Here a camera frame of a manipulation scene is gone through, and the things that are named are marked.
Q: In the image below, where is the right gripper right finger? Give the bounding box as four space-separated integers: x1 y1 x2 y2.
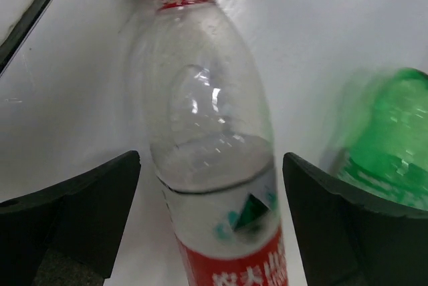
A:
282 152 427 286

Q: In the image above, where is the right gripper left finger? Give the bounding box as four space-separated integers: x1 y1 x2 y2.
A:
1 151 140 285

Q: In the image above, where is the red label water bottle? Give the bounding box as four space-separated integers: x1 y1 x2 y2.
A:
130 0 288 285

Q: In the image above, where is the green plastic bottle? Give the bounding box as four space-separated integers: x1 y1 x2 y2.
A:
337 67 427 210

